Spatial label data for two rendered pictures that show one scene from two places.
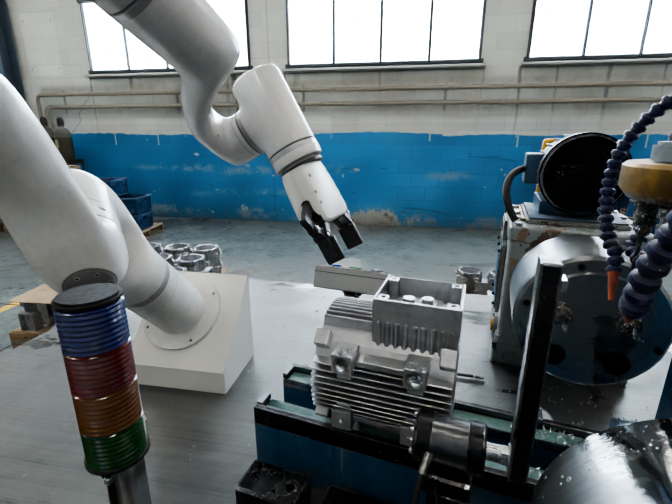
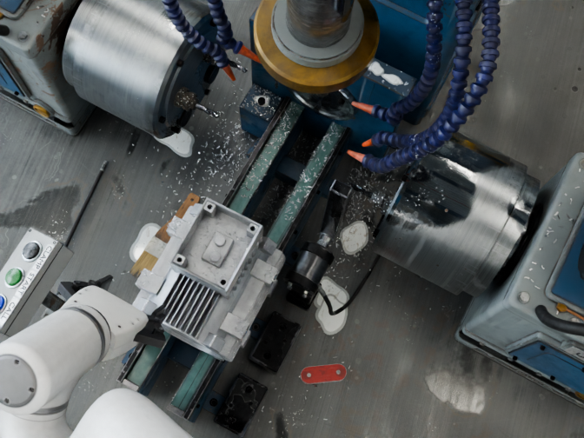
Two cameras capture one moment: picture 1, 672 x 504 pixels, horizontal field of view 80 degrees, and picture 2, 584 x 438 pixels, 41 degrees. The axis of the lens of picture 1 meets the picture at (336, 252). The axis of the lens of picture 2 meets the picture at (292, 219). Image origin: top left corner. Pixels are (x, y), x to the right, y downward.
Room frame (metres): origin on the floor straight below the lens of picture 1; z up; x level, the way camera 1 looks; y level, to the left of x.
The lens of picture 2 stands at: (0.42, 0.17, 2.32)
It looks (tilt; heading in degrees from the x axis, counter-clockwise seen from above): 74 degrees down; 272
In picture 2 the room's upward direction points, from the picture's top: 6 degrees clockwise
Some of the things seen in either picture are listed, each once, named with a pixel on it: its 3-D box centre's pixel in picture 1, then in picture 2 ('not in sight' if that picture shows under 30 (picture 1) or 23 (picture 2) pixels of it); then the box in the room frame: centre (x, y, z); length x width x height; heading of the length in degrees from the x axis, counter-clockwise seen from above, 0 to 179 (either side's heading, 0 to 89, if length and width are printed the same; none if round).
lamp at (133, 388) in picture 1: (108, 399); not in sight; (0.36, 0.24, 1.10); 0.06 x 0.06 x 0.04
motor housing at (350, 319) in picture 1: (390, 364); (209, 283); (0.55, -0.09, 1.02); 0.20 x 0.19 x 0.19; 70
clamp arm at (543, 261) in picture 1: (530, 375); (334, 214); (0.36, -0.20, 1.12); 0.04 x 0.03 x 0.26; 69
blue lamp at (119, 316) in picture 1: (93, 321); not in sight; (0.36, 0.24, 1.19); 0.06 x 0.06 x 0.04
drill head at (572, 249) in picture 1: (574, 295); (124, 43); (0.77, -0.50, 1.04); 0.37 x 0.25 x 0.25; 159
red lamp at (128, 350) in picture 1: (101, 361); not in sight; (0.36, 0.24, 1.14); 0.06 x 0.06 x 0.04
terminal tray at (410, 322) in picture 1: (419, 313); (217, 249); (0.54, -0.12, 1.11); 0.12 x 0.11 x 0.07; 70
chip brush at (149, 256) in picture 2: not in sight; (168, 236); (0.67, -0.21, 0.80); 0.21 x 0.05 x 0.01; 66
